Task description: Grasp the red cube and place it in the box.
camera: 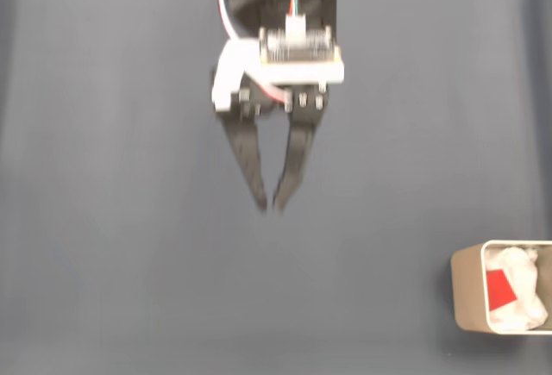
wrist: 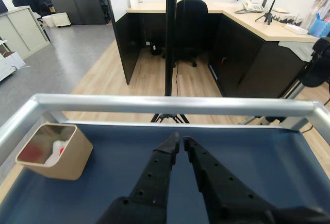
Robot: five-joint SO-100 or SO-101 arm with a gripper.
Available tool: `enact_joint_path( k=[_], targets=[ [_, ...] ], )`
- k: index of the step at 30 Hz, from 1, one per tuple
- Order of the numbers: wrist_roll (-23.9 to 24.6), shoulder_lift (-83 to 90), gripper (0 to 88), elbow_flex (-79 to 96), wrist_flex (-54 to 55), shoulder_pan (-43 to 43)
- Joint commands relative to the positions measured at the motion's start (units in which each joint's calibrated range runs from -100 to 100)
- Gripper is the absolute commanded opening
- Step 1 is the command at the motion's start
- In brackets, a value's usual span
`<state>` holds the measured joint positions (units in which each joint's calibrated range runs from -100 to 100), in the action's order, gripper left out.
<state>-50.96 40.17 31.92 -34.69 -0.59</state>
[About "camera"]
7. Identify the red cube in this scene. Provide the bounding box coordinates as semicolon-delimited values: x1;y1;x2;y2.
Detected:
486;268;518;313

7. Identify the beige open box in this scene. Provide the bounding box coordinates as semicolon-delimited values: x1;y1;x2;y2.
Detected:
449;240;552;335

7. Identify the dark grey mat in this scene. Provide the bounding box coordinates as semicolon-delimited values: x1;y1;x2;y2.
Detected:
0;0;552;375

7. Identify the white crumpled paper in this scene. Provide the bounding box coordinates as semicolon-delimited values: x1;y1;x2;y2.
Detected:
484;245;549;333

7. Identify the camera board on white mount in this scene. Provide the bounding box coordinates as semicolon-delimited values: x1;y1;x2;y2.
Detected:
210;13;347;114

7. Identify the white red gripper servo wire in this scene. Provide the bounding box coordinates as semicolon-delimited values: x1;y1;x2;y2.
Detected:
216;0;297;104

